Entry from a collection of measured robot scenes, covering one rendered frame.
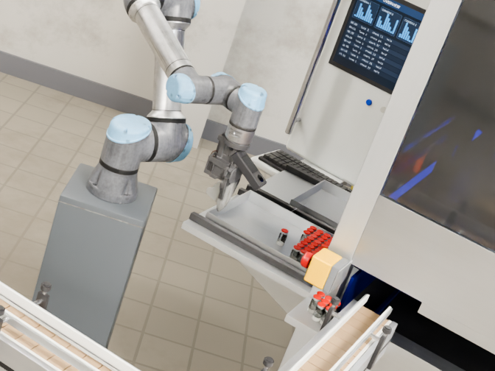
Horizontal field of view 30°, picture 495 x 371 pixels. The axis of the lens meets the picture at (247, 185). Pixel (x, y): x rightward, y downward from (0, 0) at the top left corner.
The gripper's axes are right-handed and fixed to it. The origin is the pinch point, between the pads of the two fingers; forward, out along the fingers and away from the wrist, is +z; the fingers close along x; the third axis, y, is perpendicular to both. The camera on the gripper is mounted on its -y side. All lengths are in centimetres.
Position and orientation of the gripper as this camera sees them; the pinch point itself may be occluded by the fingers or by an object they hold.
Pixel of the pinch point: (222, 207)
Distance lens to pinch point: 254.4
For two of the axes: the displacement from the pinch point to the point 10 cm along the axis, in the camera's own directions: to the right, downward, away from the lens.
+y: -8.4, -4.4, 3.2
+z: -3.0, 8.7, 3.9
